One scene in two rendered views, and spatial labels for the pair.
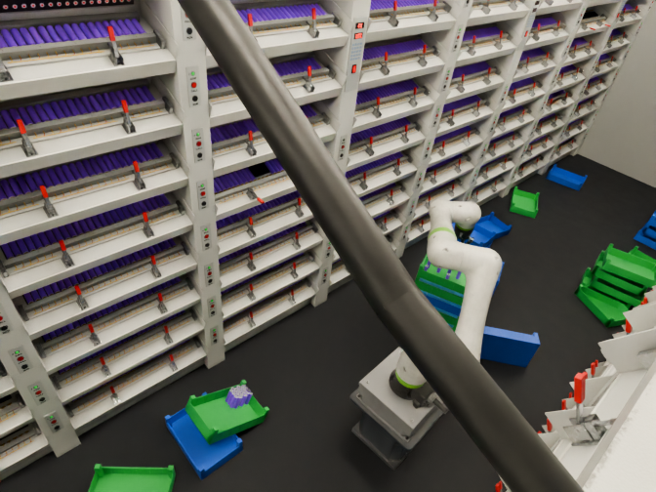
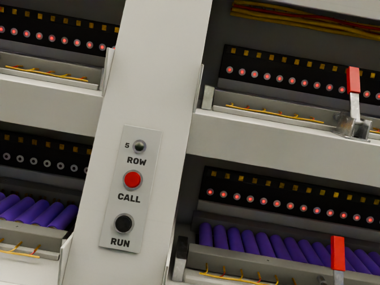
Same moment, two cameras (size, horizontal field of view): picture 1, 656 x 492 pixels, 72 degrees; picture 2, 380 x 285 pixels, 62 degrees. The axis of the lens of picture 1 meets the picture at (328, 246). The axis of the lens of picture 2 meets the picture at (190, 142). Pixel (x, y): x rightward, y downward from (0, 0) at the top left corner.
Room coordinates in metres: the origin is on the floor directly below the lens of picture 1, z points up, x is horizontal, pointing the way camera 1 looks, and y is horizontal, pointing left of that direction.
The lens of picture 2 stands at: (1.67, -0.27, 1.02)
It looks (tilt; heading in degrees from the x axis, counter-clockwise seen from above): 10 degrees up; 46
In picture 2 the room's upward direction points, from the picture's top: 10 degrees clockwise
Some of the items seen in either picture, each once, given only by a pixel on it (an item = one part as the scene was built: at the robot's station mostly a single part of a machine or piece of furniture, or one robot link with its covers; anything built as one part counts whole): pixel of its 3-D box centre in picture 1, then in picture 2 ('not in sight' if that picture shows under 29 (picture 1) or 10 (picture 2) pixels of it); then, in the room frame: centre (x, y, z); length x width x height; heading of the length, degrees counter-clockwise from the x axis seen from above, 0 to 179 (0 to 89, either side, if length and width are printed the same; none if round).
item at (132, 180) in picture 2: not in sight; (133, 180); (1.86, -0.01, 1.02); 0.02 x 0.01 x 0.02; 137
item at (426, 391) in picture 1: (419, 389); not in sight; (1.07, -0.44, 0.42); 0.26 x 0.15 x 0.06; 46
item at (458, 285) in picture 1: (449, 270); not in sight; (1.89, -0.68, 0.36); 0.30 x 0.20 x 0.08; 69
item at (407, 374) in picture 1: (420, 361); not in sight; (1.11, -0.41, 0.54); 0.16 x 0.13 x 0.19; 82
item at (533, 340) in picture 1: (503, 345); not in sight; (1.64, -1.01, 0.10); 0.30 x 0.08 x 0.20; 85
